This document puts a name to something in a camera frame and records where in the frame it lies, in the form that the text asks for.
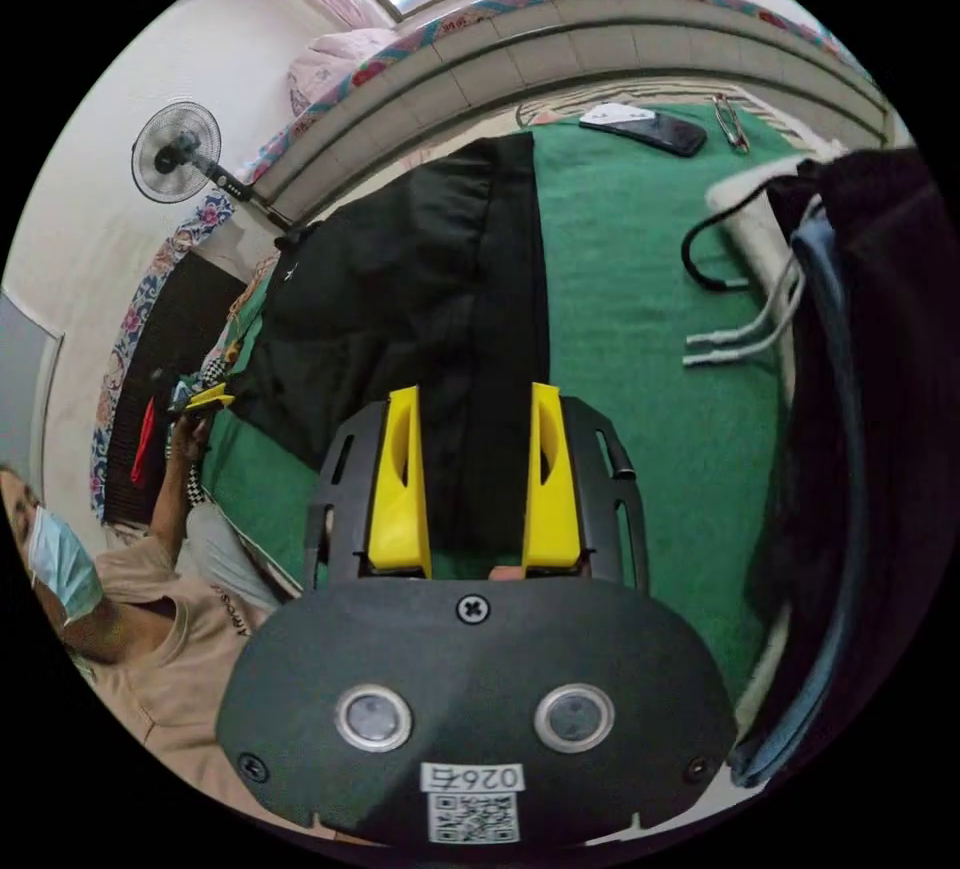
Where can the black smartphone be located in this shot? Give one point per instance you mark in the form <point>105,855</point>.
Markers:
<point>660,132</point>

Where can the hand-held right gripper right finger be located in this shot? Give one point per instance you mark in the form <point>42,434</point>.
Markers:
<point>553,501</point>

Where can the white card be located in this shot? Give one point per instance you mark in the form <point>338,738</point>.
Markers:
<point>609,111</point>

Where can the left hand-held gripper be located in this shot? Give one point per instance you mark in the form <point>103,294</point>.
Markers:
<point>180,400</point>

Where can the black long sleeve shirt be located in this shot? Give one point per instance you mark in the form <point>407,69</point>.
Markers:
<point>405,284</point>

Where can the bed with green mat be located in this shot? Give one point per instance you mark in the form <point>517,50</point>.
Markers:
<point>637,396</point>

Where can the person's left hand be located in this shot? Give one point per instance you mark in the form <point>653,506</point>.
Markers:
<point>189,438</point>

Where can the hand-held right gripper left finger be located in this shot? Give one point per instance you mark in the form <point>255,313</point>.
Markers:
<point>397,494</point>

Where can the black standing fan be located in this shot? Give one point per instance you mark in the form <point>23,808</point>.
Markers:
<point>176,153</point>

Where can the person's left forearm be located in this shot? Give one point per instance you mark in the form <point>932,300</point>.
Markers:
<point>169,505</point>

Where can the pile of clothes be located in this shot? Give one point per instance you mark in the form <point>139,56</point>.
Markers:
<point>862,434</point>

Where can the person's body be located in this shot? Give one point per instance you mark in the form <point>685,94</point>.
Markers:
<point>135,644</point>

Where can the pink folded quilt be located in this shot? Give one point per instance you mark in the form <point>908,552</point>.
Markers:
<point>330,63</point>

